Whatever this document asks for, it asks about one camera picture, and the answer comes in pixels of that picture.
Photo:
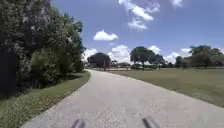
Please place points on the grey paved path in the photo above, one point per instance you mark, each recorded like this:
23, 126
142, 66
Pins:
115, 98

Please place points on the distant row of trees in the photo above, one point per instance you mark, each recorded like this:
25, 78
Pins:
146, 57

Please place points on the robot's own part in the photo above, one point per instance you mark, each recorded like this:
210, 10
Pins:
149, 123
78, 124

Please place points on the grass field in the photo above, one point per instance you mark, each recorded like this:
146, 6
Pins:
186, 81

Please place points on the dense row of trees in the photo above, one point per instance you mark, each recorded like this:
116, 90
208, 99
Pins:
33, 46

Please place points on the grass verge strip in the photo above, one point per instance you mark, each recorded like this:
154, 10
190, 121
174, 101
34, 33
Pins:
33, 101

